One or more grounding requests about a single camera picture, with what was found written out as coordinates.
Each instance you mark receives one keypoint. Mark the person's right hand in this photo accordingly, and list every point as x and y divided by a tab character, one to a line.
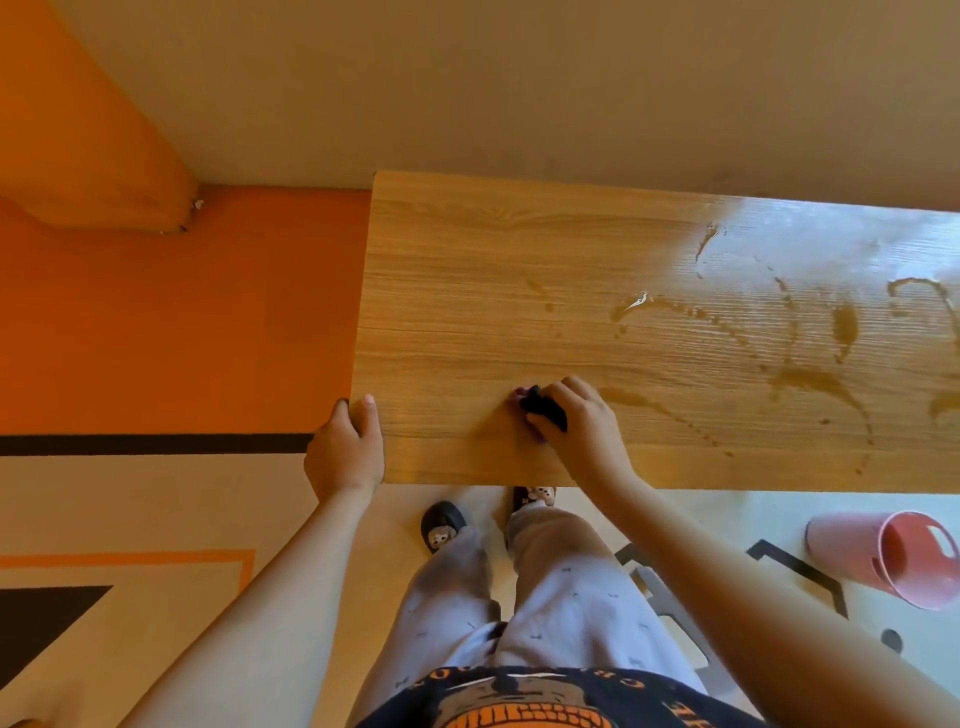
589	435

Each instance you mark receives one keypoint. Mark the wooden table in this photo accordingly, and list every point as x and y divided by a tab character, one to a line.
637	337

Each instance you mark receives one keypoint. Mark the purple cleaning cloth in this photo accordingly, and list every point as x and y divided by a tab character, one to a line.
540	405

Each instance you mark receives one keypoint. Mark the black plush-trimmed slipper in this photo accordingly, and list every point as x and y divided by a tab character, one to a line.
532	496
441	525

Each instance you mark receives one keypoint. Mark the person's left hand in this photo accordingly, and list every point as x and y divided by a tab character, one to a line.
345	450

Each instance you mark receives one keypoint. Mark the black orange printed t-shirt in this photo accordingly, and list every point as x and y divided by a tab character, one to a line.
555	701

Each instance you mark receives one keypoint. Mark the grey chair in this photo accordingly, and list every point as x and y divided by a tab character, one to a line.
675	615

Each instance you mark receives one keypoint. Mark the person's right forearm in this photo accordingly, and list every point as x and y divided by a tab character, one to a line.
772	607

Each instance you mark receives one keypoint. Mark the pink plastic bucket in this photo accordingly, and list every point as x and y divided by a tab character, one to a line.
870	555

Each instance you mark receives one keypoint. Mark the person's left forearm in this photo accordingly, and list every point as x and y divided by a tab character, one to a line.
247	622

